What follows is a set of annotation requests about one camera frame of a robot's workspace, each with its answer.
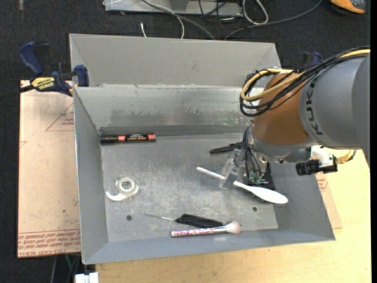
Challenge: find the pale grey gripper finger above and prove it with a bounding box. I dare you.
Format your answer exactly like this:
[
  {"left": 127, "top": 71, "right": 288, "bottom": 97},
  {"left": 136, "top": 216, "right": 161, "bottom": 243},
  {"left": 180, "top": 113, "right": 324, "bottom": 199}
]
[
  {"left": 219, "top": 163, "right": 247, "bottom": 190},
  {"left": 225, "top": 150, "right": 243, "bottom": 177}
]

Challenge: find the small black box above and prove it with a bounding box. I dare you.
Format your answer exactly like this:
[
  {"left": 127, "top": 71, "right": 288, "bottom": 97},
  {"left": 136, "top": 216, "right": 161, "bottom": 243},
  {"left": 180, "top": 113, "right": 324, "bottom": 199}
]
[{"left": 249, "top": 163, "right": 275, "bottom": 190}]

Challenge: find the white plastic spoon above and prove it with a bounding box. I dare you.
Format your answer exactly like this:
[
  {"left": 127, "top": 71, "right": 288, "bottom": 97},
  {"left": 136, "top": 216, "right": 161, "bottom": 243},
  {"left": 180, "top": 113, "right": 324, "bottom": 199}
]
[{"left": 196, "top": 166, "right": 289, "bottom": 205}]

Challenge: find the grey metal bin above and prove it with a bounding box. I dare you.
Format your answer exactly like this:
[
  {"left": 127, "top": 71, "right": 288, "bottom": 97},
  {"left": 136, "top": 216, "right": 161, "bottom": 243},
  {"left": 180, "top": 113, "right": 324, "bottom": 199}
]
[{"left": 69, "top": 33, "right": 336, "bottom": 265}]

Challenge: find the pink patterned makeup brush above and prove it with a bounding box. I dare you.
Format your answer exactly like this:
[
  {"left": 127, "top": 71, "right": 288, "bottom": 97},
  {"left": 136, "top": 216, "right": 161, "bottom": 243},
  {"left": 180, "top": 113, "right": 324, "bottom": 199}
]
[{"left": 170, "top": 220, "right": 242, "bottom": 238}]

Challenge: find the black and red long stick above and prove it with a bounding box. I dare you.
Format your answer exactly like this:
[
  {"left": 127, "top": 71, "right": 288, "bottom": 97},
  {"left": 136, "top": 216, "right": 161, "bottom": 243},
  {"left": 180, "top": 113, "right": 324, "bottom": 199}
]
[{"left": 100, "top": 133, "right": 157, "bottom": 144}]

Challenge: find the brown cardboard board, red print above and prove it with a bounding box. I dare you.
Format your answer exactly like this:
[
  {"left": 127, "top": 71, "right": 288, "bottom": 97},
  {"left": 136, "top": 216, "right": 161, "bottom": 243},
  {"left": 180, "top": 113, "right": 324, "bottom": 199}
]
[{"left": 17, "top": 80, "right": 343, "bottom": 259}]

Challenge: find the black cylinder on white bracket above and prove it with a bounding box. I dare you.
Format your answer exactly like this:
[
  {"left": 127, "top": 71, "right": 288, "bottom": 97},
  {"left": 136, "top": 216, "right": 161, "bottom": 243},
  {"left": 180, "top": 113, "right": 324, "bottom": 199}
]
[{"left": 295, "top": 145, "right": 339, "bottom": 176}]

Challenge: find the clear glass ring piece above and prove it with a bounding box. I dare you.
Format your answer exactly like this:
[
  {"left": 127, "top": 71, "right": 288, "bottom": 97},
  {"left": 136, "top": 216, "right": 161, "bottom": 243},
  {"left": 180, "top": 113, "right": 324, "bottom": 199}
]
[{"left": 105, "top": 175, "right": 140, "bottom": 202}]

